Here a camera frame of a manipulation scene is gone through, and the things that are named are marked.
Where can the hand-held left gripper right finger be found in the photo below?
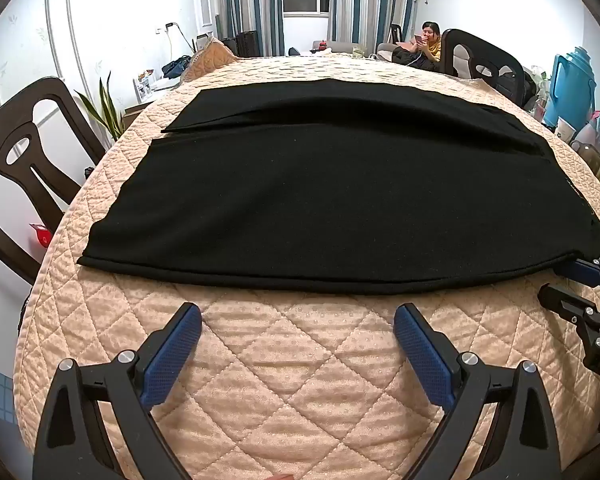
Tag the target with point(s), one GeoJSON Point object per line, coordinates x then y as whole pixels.
{"type": "Point", "coordinates": [425, 355]}

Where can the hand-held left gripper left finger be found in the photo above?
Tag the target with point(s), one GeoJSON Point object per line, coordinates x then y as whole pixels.
{"type": "Point", "coordinates": [175, 350]}

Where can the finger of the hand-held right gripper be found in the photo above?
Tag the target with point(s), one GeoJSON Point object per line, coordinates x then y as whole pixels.
{"type": "Point", "coordinates": [562, 301]}
{"type": "Point", "coordinates": [577, 270]}

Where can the black pants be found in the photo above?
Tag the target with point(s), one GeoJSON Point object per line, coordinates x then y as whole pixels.
{"type": "Point", "coordinates": [330, 185]}

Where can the beige quilted blanket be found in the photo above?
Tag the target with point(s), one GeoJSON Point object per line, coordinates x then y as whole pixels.
{"type": "Point", "coordinates": [305, 340]}

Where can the white cup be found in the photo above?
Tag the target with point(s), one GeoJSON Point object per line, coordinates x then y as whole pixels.
{"type": "Point", "coordinates": [564, 129]}

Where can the red plastic bag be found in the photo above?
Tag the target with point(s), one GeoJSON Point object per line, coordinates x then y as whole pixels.
{"type": "Point", "coordinates": [41, 235]}

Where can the blue thermos jug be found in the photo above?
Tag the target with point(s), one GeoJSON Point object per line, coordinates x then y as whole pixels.
{"type": "Point", "coordinates": [570, 85]}

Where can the dark wooden chair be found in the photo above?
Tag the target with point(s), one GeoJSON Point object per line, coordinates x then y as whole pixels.
{"type": "Point", "coordinates": [30, 185]}
{"type": "Point", "coordinates": [500, 57]}

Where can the green potted plant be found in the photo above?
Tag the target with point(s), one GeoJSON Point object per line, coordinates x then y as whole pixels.
{"type": "Point", "coordinates": [105, 110]}

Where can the dark blue bag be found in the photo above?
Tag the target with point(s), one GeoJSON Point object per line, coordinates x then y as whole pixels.
{"type": "Point", "coordinates": [176, 66]}

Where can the tan quilted cushion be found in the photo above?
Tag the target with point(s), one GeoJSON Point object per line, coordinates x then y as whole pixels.
{"type": "Point", "coordinates": [212, 57]}

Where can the grey sofa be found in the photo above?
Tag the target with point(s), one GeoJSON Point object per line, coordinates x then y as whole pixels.
{"type": "Point", "coordinates": [345, 47]}

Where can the striped curtain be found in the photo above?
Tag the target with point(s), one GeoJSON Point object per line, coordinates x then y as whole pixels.
{"type": "Point", "coordinates": [370, 0]}
{"type": "Point", "coordinates": [245, 0]}

